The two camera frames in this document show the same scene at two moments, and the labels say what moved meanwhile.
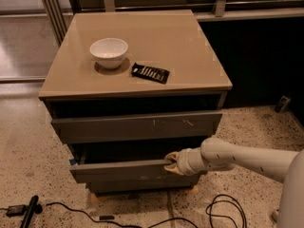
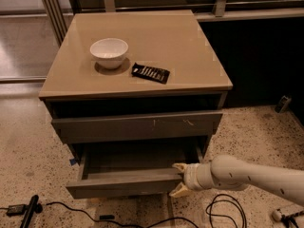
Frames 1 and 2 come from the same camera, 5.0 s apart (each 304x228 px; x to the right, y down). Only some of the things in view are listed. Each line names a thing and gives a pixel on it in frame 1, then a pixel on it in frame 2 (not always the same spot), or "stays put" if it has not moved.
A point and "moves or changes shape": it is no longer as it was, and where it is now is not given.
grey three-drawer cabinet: [124, 89] stays put
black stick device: [33, 207] stays put
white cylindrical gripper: [184, 162] -> [190, 177]
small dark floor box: [282, 105] stays put
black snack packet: [150, 73] stays put
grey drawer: [145, 171] moves or changes shape
